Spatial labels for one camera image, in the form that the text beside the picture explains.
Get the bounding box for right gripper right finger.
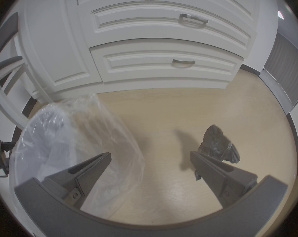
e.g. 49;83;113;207
190;151;258;209

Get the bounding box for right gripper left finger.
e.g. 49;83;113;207
43;152;112;205

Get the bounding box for black plastic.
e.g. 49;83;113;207
195;125;241;181

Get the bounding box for clear plastic bag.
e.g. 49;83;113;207
9;93;145;219

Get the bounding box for white trash bin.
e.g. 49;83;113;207
11;106;120;218

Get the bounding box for white wardrobe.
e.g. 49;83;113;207
17;0;280;102

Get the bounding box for white chair grey cushions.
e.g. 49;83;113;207
0;13;53;130

